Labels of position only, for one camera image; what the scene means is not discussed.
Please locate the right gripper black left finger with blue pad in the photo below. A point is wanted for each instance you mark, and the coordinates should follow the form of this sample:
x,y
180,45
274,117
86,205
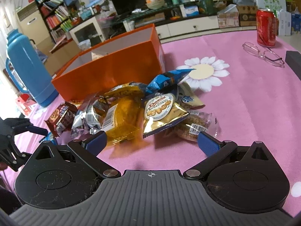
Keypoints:
x,y
88,150

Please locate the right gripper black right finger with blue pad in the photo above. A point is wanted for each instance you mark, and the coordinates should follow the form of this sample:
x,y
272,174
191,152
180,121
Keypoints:
x,y
216,152

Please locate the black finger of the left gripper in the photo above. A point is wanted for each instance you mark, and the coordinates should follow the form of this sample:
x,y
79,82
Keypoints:
x,y
21,125

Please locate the silver foil snack packet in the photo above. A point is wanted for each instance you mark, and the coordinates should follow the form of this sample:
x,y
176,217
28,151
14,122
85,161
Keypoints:
x,y
90,116

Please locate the clear wrapped brown cake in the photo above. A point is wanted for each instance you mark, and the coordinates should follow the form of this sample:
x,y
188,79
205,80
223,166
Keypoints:
x,y
195,123

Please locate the blue wrapper snack left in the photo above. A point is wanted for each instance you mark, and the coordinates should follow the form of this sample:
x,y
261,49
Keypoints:
x,y
50,137

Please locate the blue wrapper snack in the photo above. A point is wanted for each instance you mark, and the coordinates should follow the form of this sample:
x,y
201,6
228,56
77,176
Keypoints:
x,y
166,79
50,137

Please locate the dark brown chocolate snack packet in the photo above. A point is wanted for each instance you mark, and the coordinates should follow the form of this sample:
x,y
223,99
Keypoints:
x,y
61,119

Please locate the translucent yellow snack wrapper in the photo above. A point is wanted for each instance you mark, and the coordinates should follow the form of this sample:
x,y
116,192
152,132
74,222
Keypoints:
x,y
123,120

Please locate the blue thermos jug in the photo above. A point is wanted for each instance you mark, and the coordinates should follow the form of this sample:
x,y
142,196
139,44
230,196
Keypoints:
x,y
27,71

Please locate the beige snack packet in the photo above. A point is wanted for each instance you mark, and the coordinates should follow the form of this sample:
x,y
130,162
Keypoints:
x,y
187,97

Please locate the pink floral tablecloth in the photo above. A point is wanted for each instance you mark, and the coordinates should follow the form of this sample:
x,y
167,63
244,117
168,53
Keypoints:
x,y
256,101

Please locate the gold Danisa cookie packet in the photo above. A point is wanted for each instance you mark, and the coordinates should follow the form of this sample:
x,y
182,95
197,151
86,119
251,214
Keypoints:
x,y
162,112

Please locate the blue wrapper snack right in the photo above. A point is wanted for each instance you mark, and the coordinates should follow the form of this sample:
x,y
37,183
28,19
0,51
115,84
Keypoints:
x,y
166,79

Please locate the white air conditioner unit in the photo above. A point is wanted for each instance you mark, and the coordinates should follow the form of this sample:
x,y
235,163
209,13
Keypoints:
x,y
32,24

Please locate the clear eyeglasses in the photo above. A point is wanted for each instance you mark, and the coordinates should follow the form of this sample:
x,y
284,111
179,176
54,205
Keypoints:
x,y
266,54

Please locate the orange storage box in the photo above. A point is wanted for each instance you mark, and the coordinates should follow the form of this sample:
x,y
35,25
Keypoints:
x,y
135,56

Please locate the white glass-door cabinet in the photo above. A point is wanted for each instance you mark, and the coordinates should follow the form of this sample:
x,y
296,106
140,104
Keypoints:
x,y
88,29

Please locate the black box at edge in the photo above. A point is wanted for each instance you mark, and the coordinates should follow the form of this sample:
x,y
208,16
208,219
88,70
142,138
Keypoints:
x,y
293,60

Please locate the white tv cabinet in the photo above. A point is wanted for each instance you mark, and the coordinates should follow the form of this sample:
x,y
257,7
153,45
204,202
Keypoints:
x,y
182,28

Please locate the dark bookshelf with books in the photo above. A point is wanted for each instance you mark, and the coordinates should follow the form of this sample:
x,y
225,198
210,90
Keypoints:
x,y
57,15

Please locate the red soda can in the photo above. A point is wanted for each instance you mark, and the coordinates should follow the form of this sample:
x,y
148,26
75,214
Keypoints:
x,y
266,27

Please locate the fruit bowl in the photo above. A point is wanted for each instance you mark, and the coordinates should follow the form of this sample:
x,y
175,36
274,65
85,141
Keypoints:
x,y
155,4

